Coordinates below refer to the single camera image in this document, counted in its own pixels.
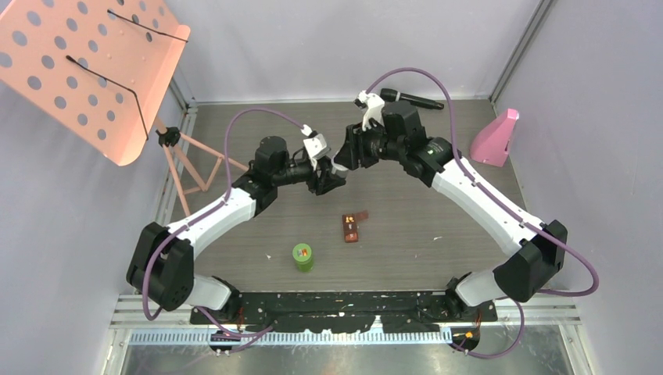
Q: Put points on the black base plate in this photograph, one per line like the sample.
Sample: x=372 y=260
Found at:
x=343 y=312

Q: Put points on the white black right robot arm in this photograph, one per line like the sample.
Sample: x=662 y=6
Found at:
x=533 y=247

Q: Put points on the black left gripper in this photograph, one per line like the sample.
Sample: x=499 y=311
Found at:
x=326 y=181

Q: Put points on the black microphone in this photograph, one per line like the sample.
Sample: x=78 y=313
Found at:
x=392 y=95

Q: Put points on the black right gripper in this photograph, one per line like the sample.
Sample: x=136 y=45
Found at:
x=353 y=148

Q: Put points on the green black pill bottle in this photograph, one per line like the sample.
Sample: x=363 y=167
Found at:
x=303 y=257

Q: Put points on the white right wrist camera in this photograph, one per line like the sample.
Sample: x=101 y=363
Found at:
x=372 y=106

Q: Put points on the brown translucent pill container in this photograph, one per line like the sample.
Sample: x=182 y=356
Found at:
x=350 y=225

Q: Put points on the pink music stand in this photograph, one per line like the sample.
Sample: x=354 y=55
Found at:
x=101 y=69

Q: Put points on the white capped pill bottle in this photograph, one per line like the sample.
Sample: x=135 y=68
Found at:
x=339 y=170

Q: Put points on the pink wedge object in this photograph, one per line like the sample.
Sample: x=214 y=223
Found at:
x=491 y=145

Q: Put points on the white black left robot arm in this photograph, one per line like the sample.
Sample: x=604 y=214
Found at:
x=162 y=266

